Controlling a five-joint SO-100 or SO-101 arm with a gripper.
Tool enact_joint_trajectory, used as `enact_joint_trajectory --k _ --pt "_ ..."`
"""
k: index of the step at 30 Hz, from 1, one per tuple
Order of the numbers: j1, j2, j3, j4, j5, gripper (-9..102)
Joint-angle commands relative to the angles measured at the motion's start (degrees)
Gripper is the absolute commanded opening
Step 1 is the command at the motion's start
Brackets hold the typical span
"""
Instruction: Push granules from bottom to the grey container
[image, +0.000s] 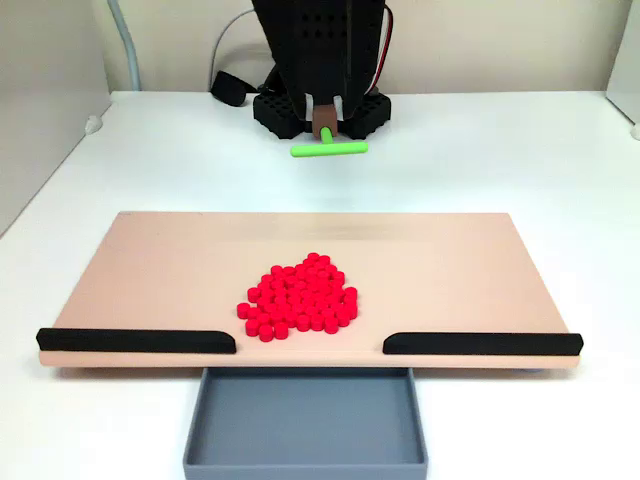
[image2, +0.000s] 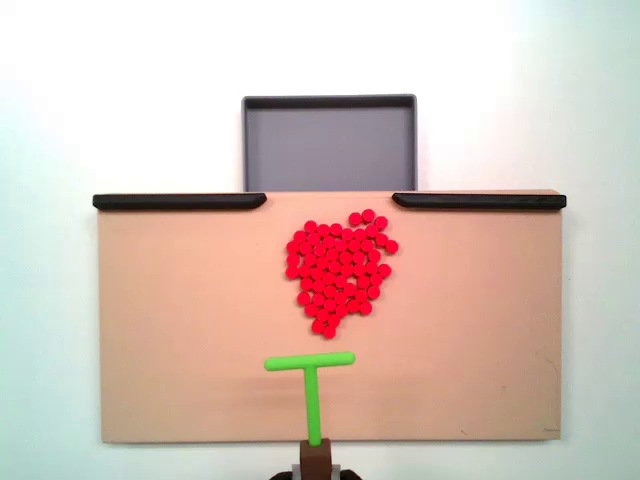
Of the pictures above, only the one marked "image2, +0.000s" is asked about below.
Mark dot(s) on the red granule pile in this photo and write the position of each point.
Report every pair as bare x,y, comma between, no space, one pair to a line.
335,270

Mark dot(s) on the beige flat board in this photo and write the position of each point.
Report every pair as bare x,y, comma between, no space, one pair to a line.
175,325

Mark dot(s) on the black edge rail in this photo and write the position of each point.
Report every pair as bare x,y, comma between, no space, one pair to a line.
480,201
175,201

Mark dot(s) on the grey shallow container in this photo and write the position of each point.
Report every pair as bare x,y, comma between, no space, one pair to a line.
330,145

